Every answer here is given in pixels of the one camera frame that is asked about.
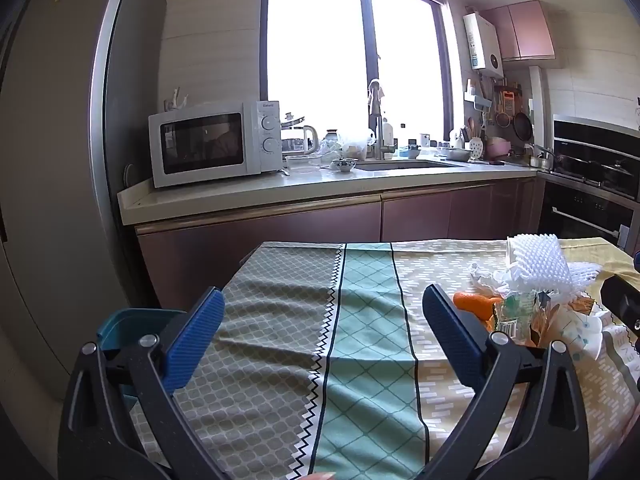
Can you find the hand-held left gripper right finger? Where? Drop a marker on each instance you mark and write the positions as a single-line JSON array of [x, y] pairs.
[[450, 330]]

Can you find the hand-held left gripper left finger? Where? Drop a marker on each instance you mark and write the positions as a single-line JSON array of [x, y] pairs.
[[195, 340]]

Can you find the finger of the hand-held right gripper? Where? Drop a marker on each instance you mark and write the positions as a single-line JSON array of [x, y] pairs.
[[620, 300], [637, 261]]

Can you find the orange peel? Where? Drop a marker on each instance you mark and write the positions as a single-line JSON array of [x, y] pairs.
[[472, 305]]

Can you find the white patterned paper cup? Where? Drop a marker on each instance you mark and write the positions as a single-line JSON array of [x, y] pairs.
[[580, 332]]

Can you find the white plastic bag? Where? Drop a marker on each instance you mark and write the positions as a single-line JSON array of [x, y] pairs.
[[482, 277]]

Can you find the green snack wrapper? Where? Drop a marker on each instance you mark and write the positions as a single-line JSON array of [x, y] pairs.
[[515, 310]]

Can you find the blue plastic bin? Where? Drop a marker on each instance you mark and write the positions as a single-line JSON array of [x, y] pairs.
[[125, 327]]

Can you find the white foam fruit net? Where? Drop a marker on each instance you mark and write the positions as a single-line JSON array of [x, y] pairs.
[[545, 260]]

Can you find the gold snack packet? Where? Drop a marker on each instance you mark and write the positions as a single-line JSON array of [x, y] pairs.
[[537, 332]]

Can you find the person's left hand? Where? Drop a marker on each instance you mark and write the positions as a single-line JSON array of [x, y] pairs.
[[322, 476]]

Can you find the black integrated stove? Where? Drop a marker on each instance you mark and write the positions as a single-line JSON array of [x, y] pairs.
[[575, 210]]

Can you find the patterned green beige tablecloth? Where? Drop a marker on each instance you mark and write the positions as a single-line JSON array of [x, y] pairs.
[[360, 360]]

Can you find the kitchen counter with pink cabinets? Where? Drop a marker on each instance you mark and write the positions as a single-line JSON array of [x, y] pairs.
[[260, 230]]

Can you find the steel sink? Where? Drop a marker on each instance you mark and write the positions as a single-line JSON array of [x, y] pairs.
[[400, 164]]

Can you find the steel bowl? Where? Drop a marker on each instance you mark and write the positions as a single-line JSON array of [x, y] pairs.
[[457, 154]]

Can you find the hanging frying pan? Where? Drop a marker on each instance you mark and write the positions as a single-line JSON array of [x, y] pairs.
[[522, 127]]

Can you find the pink basin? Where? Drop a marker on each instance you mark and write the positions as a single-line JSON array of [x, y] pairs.
[[497, 149]]

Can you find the white dotted utensil holder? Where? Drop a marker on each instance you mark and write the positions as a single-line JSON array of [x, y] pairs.
[[476, 147]]

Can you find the white microwave oven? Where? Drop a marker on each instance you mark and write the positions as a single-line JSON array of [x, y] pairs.
[[200, 145]]

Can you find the small patterned bowl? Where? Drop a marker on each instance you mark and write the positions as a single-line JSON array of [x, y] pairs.
[[344, 164]]

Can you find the clear glass bowl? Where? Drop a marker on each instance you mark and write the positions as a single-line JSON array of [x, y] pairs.
[[303, 162]]

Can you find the steel kitchen faucet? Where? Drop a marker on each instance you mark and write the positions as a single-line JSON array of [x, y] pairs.
[[378, 130]]

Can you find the clear plastic bag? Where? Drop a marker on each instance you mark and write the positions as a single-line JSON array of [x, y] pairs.
[[350, 142]]

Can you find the glass electric kettle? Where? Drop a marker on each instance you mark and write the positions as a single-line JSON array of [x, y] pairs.
[[300, 140]]

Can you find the grey refrigerator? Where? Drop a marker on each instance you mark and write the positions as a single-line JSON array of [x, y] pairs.
[[50, 160]]

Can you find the white water heater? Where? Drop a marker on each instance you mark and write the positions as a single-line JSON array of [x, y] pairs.
[[482, 42]]

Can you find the kitchen window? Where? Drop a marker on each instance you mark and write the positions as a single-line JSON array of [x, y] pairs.
[[310, 50]]

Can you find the pink wall cabinet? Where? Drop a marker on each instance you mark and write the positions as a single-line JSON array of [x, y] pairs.
[[525, 30]]

